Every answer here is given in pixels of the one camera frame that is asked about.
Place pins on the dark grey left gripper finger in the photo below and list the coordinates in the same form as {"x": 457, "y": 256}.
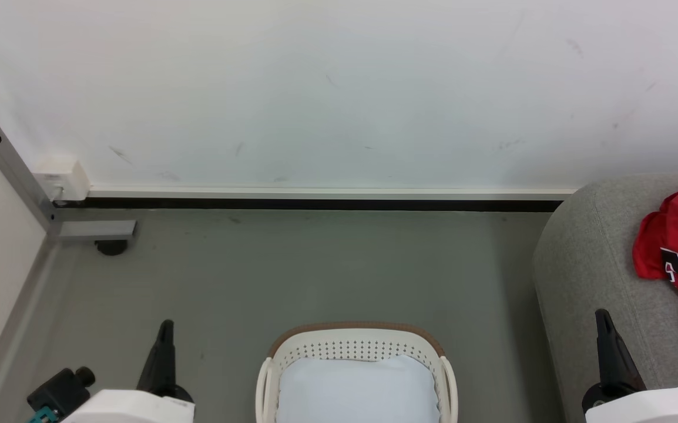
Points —
{"x": 161, "y": 361}

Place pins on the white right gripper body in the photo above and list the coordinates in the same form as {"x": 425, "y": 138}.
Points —
{"x": 650, "y": 408}

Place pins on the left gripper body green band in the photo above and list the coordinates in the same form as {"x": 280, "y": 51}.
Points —
{"x": 133, "y": 408}

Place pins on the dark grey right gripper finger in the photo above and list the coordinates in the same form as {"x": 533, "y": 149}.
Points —
{"x": 614, "y": 358}

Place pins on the red jersey with white trim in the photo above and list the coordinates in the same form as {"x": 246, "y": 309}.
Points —
{"x": 677, "y": 229}

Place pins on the cream perforated laundry basket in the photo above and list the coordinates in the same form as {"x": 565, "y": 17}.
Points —
{"x": 356, "y": 346}

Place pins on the grey fabric sofa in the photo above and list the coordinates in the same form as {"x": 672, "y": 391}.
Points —
{"x": 591, "y": 258}

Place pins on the pale white cloth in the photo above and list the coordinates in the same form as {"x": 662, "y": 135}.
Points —
{"x": 356, "y": 390}

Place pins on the white plastic junction box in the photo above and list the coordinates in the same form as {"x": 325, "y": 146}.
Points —
{"x": 63, "y": 176}

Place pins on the white and black baseboard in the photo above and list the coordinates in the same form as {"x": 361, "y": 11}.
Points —
{"x": 315, "y": 194}

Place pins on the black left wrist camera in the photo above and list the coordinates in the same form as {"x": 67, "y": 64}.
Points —
{"x": 60, "y": 390}

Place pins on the black round frame foot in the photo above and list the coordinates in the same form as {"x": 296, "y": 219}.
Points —
{"x": 111, "y": 247}

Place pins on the grey metal partition frame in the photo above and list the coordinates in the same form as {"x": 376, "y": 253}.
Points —
{"x": 7, "y": 158}

